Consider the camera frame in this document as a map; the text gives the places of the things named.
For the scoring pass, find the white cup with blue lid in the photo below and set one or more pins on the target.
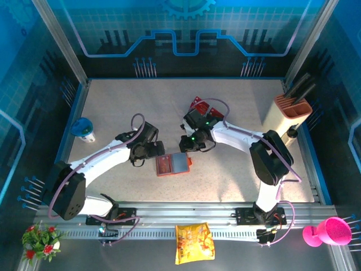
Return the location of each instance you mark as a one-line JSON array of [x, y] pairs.
[[81, 128]]

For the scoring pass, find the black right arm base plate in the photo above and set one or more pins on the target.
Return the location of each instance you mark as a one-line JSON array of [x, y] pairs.
[[245, 214]]

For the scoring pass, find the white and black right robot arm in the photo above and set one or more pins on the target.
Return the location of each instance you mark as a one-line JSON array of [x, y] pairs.
[[234, 135]]

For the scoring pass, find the beige knife block orange top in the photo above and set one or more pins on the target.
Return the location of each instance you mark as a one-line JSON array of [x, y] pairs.
[[277, 121]]

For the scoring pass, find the yellow snack bag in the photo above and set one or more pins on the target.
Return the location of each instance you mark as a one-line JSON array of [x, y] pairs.
[[194, 242]]

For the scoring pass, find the orange leather card holder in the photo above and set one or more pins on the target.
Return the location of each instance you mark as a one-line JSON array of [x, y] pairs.
[[180, 163]]

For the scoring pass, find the aluminium mounting rail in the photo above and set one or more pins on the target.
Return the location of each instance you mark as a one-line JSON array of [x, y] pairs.
[[183, 210]]

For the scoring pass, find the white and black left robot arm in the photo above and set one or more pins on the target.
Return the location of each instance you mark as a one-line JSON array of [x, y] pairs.
[[107, 158]]

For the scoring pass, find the small black-capped white bottle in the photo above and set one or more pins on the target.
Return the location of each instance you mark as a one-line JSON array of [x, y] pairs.
[[292, 132]]

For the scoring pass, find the aluminium frame post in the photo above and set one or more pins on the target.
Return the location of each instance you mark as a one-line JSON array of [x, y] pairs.
[[60, 42], [304, 42]]

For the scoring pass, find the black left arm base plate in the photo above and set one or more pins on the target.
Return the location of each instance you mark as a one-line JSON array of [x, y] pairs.
[[127, 212]]

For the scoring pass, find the pink plastic goblet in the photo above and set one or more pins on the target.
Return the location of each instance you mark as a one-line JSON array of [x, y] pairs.
[[334, 233]]

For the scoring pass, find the potted plant with red flowers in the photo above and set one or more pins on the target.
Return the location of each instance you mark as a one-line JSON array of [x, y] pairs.
[[42, 242]]

